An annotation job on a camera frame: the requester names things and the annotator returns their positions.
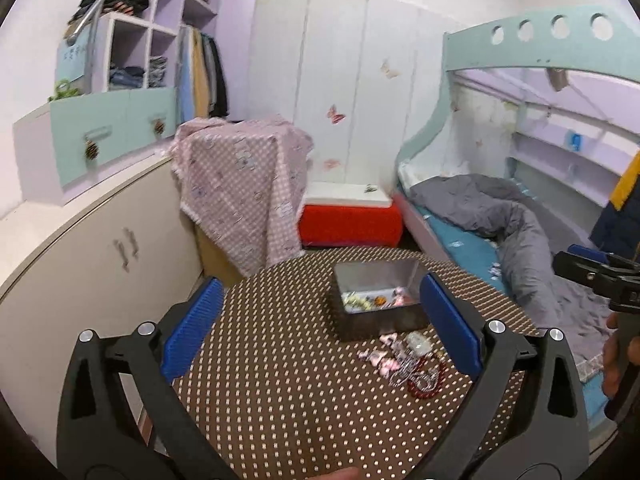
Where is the silver chain necklace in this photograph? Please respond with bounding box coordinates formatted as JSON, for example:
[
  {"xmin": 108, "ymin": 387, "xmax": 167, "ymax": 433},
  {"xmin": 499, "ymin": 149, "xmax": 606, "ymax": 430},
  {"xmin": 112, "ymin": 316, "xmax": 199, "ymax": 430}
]
[{"xmin": 387, "ymin": 343, "xmax": 442, "ymax": 394}]

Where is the red bead bracelet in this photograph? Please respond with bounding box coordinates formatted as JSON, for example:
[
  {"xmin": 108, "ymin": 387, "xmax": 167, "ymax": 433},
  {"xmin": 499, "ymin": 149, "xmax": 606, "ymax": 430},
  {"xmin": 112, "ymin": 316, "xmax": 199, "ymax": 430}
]
[{"xmin": 406, "ymin": 353, "xmax": 450, "ymax": 401}]

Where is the pink white charm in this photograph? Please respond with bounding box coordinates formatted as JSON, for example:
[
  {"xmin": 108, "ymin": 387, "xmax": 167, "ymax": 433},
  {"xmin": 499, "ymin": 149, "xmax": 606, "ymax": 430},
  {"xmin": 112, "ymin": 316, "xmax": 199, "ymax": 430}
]
[{"xmin": 357, "ymin": 333, "xmax": 400, "ymax": 379}]

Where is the cream bead bracelet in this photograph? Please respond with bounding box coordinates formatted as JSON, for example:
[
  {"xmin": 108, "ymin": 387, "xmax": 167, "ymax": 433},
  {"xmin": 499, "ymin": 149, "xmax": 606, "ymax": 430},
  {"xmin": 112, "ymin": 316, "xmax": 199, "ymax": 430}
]
[{"xmin": 342, "ymin": 291, "xmax": 377, "ymax": 311}]

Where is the person's right hand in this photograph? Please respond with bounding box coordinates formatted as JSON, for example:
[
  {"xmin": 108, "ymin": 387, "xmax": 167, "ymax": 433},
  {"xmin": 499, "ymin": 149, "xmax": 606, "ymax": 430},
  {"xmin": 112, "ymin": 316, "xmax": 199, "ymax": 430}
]
[{"xmin": 602, "ymin": 312, "xmax": 620, "ymax": 399}]

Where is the navy yellow jacket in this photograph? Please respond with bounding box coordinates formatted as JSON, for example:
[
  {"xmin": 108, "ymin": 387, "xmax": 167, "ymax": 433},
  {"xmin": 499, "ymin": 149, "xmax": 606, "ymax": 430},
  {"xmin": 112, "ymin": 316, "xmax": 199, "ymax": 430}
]
[{"xmin": 590, "ymin": 153, "xmax": 640, "ymax": 262}]

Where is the grey jade pendant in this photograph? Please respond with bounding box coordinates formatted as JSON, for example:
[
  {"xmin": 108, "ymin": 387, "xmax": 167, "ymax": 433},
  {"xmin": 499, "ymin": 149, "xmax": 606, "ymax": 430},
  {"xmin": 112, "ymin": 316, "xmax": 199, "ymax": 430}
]
[{"xmin": 405, "ymin": 332, "xmax": 433, "ymax": 359}]

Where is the grey duvet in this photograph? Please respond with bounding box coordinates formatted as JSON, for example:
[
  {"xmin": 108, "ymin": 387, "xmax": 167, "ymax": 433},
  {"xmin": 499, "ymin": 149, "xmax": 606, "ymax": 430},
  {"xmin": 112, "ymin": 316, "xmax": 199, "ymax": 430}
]
[{"xmin": 409, "ymin": 174, "xmax": 610, "ymax": 368}]

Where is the blue mattress sheet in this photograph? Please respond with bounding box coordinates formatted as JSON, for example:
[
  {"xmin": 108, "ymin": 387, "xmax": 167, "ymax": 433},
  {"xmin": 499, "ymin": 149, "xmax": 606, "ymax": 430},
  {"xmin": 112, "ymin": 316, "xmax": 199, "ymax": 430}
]
[{"xmin": 413, "ymin": 205, "xmax": 511, "ymax": 296}]

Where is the dark grey metal box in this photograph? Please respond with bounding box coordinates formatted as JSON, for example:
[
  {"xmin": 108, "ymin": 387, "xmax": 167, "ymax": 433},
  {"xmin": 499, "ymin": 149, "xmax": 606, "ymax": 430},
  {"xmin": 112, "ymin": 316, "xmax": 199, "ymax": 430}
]
[{"xmin": 331, "ymin": 258, "xmax": 430, "ymax": 342}]

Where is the brown polka dot tablecloth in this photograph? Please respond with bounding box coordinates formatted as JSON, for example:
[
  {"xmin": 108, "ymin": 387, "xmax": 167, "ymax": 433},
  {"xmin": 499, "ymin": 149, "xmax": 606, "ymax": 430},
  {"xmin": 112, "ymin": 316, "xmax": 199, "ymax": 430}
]
[{"xmin": 171, "ymin": 245, "xmax": 544, "ymax": 480}]

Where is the pink checked cover cloth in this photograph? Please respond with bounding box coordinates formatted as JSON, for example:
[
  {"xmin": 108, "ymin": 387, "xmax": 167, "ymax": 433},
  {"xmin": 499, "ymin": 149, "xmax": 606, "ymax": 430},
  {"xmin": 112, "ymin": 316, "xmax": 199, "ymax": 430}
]
[{"xmin": 169, "ymin": 116, "xmax": 314, "ymax": 276}]

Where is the red storage box white lid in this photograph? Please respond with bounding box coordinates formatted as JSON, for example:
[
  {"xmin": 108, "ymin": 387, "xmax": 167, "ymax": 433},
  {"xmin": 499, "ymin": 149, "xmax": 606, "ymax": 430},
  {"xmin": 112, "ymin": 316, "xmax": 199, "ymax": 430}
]
[{"xmin": 298, "ymin": 182, "xmax": 404, "ymax": 248}]

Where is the teal drawer unit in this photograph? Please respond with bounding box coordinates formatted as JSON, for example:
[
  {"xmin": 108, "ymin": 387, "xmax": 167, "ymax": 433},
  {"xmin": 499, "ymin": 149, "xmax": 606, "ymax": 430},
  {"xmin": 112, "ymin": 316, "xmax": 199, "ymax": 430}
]
[{"xmin": 13, "ymin": 88, "xmax": 177, "ymax": 206}]

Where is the hanging clothes row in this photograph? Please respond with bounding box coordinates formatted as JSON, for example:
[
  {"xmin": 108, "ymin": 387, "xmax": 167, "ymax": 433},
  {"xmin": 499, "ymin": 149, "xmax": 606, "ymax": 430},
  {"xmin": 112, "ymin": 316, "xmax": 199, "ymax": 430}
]
[{"xmin": 176, "ymin": 24, "xmax": 229, "ymax": 122}]

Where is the white wardrobe with butterflies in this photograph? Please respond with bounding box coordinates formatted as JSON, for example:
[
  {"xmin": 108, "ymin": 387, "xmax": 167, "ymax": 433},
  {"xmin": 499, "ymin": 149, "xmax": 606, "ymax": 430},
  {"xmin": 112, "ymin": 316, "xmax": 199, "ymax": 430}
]
[{"xmin": 248, "ymin": 0, "xmax": 462, "ymax": 191}]

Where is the white cube shelf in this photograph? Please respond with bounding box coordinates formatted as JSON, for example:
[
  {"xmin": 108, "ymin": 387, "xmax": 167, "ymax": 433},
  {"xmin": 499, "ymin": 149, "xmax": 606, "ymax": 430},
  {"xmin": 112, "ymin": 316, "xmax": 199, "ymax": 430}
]
[{"xmin": 85, "ymin": 0, "xmax": 220, "ymax": 93}]

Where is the metal stair handrail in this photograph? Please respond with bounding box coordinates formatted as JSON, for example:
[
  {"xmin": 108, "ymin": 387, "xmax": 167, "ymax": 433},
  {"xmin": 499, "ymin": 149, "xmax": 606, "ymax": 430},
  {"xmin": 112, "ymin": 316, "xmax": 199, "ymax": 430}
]
[{"xmin": 65, "ymin": 0, "xmax": 106, "ymax": 47}]

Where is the beige cabinet with handles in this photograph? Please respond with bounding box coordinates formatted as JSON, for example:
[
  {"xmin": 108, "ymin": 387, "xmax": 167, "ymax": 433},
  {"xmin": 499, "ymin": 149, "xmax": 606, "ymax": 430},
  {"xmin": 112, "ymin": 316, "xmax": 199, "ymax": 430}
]
[{"xmin": 1, "ymin": 156, "xmax": 202, "ymax": 460}]

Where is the teal bunk bed frame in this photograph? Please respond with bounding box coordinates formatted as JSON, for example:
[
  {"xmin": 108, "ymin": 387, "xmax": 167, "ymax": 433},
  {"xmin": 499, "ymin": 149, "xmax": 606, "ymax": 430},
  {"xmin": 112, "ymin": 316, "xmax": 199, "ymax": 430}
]
[{"xmin": 394, "ymin": 4, "xmax": 640, "ymax": 221}]

